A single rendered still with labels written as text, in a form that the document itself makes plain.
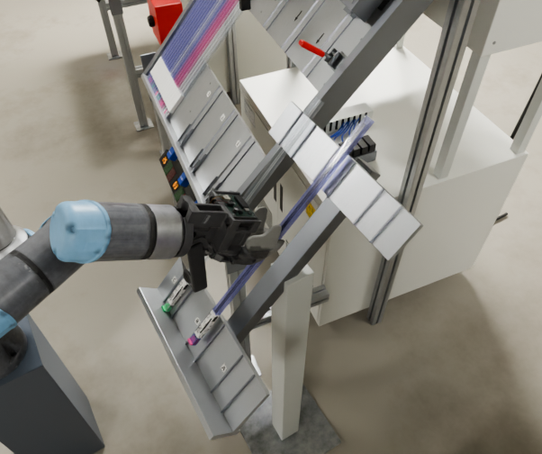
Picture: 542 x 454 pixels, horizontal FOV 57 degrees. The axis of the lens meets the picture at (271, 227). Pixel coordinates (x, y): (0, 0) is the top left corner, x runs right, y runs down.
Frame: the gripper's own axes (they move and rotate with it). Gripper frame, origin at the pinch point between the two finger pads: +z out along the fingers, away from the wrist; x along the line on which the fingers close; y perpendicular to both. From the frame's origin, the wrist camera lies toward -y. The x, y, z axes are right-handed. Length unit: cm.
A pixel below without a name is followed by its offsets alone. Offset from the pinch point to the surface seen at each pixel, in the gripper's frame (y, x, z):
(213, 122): -5, 50, 17
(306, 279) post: -7.1, -2.8, 10.5
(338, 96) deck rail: 19.3, 22.2, 21.6
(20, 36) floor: -87, 294, 34
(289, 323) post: -19.9, -2.8, 14.1
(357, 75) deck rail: 24.7, 21.7, 22.9
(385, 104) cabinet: 10, 54, 80
